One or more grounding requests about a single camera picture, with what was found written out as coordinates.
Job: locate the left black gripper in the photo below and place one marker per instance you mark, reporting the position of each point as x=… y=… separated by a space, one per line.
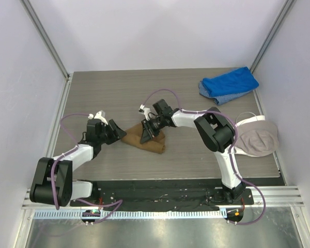
x=116 y=133

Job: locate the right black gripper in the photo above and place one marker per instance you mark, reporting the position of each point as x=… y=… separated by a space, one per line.
x=148 y=133

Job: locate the brown cloth napkin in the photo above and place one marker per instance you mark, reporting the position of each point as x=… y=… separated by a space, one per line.
x=133 y=137

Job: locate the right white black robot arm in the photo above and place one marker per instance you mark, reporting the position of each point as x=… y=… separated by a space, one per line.
x=215 y=130

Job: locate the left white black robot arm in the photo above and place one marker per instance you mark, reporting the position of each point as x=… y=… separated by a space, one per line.
x=53 y=182

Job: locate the blue white checkered cloth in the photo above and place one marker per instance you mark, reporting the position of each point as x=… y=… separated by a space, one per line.
x=219 y=100

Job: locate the blue folded cloth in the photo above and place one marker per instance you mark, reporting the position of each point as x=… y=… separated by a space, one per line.
x=234 y=82

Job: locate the grey white cap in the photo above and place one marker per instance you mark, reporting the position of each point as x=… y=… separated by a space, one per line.
x=257 y=137

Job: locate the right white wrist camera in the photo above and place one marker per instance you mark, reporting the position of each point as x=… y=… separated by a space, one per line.
x=145 y=111

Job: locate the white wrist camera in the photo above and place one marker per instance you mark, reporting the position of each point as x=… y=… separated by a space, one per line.
x=100 y=115
x=145 y=111

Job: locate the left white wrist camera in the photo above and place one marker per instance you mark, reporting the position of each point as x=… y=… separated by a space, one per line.
x=100 y=115

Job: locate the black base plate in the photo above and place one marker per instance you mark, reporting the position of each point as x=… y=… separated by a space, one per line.
x=160 y=195

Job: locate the slotted white cable duct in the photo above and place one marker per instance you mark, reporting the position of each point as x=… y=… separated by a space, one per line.
x=88 y=214

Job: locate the left aluminium frame post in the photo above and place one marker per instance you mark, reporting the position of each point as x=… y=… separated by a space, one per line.
x=44 y=36

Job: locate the aluminium frame post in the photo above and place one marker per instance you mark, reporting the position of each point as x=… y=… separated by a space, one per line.
x=44 y=36
x=278 y=22

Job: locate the right aluminium frame post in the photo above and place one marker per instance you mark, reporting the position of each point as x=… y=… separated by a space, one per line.
x=278 y=22

